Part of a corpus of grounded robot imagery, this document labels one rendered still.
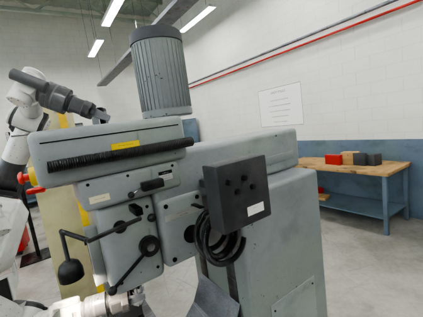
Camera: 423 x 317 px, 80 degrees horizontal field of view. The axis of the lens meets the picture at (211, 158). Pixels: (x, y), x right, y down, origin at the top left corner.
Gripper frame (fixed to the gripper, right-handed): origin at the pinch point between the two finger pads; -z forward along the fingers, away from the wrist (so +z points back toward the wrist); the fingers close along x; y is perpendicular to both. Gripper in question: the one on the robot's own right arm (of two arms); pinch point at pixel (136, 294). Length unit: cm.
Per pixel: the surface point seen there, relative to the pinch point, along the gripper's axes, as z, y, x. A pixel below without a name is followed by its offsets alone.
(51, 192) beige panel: 62, -17, 162
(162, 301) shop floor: -16, 123, 164
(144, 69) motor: -16, -84, -1
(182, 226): -20.2, -25.1, -7.2
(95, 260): 10.8, -20.1, -4.7
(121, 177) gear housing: -2.5, -48.3, -11.5
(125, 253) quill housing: 0.7, -22.1, -10.4
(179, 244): -17.9, -18.9, -7.8
